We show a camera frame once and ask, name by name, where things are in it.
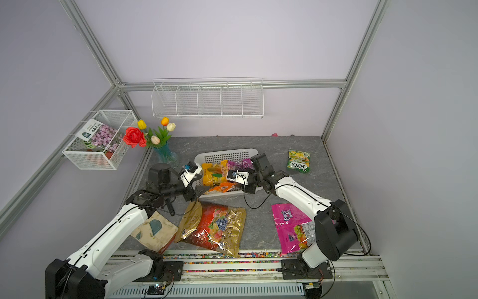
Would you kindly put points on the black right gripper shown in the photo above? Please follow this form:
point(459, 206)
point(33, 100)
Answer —
point(249, 189)

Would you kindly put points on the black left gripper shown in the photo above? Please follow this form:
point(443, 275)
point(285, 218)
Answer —
point(193, 194)

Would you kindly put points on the purple grape candy bag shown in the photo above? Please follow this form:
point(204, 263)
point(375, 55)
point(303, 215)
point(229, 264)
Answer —
point(240, 166)

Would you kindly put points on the yellow mango candy bag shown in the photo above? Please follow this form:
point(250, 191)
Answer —
point(214, 174)

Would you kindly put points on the white plastic perforated basket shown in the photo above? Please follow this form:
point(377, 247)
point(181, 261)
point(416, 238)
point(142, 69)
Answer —
point(218, 156)

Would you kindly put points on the orange Fox's candy bag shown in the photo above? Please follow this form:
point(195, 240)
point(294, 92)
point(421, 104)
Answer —
point(222, 188)

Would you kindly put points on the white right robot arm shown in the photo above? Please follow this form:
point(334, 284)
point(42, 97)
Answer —
point(335, 230)

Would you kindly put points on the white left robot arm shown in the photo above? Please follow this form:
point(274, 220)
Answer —
point(81, 275)

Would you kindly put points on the large gold red candy bag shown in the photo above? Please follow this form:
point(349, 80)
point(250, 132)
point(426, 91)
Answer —
point(212, 226)

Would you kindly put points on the green Fox's candy bag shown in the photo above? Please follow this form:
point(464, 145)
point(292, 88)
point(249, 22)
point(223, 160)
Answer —
point(298, 160)

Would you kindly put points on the tulips in teal vase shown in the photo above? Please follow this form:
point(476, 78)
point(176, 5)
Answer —
point(158, 139)

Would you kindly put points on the pink fruit candy bag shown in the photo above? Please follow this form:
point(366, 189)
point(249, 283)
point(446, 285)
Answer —
point(295, 230)

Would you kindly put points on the red artificial rose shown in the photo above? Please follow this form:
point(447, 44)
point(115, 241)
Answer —
point(134, 137)

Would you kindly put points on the green circuit board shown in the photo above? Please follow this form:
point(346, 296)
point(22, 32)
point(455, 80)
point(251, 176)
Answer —
point(156, 290)

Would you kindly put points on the purple flower seed packet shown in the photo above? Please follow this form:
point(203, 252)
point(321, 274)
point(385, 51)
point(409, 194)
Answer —
point(99, 136)

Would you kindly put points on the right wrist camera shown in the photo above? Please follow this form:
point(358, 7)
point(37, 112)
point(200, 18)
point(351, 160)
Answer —
point(239, 177)

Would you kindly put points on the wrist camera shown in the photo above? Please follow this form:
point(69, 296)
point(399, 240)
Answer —
point(190, 173)
point(239, 177)

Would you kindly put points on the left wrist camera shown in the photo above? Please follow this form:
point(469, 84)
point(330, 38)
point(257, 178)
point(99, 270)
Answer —
point(190, 173)

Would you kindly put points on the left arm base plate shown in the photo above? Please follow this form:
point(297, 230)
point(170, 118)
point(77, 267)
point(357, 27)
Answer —
point(164, 271)

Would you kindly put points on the white wire wall shelf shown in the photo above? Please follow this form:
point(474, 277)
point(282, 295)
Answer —
point(208, 98)

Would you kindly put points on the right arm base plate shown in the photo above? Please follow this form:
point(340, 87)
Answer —
point(299, 270)

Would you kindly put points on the white wire side basket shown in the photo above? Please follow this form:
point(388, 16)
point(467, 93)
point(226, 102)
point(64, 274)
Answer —
point(86, 159)

